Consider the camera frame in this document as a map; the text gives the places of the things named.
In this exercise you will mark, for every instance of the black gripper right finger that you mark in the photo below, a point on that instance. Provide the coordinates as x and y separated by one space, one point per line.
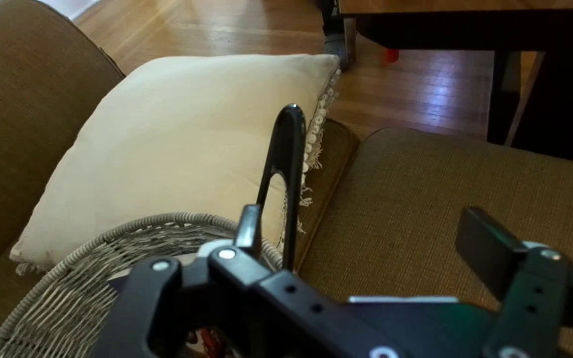
488 248

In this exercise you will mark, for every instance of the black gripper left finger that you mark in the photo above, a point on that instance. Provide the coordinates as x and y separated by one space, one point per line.
249 230

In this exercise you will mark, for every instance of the grey wicker bucket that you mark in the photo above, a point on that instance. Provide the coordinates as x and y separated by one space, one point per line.
68 298

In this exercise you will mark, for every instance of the brown fabric sofa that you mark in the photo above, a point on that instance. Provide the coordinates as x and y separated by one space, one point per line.
432 218

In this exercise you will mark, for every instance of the white fringed pillow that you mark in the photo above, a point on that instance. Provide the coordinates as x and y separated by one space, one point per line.
180 151

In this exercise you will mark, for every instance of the dark wooden table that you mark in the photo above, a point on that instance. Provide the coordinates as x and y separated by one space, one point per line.
498 31

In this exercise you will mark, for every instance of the small red object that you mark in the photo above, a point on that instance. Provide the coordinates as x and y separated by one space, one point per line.
391 53

